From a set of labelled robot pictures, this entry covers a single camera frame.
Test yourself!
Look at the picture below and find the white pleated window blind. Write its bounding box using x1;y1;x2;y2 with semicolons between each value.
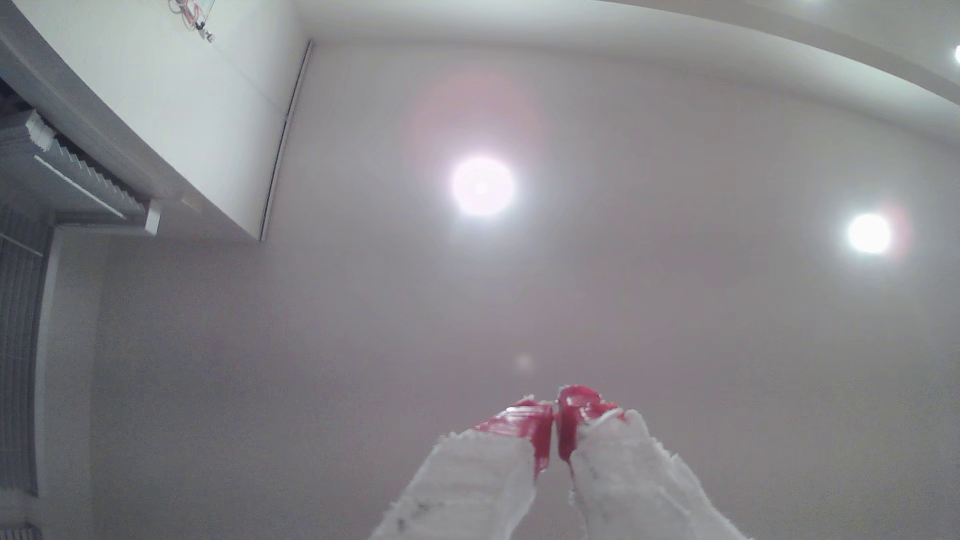
0;108;163;238

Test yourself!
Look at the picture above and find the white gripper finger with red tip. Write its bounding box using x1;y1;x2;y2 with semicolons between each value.
558;384;753;540
369;396;555;540

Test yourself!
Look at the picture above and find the round ceiling light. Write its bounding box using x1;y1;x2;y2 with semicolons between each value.
846;212;895;256
450;154;517;219

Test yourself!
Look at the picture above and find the grey slatted window blind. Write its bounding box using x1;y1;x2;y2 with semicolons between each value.
0;208;52;498

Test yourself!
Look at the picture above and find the red wire bundle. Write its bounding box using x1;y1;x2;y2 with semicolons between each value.
168;0;219;43

